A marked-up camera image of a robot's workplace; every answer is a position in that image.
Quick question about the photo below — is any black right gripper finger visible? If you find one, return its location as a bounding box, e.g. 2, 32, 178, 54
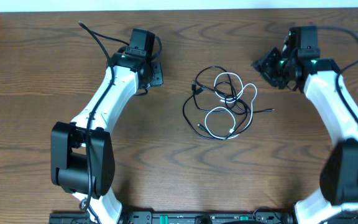
256, 67, 283, 87
251, 47, 282, 70

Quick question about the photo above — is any white USB cable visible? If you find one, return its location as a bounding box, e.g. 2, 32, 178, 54
203, 72, 258, 140

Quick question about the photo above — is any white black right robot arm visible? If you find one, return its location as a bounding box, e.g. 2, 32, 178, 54
252, 48, 358, 223

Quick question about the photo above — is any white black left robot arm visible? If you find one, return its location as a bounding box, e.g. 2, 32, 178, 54
49, 53, 163, 223

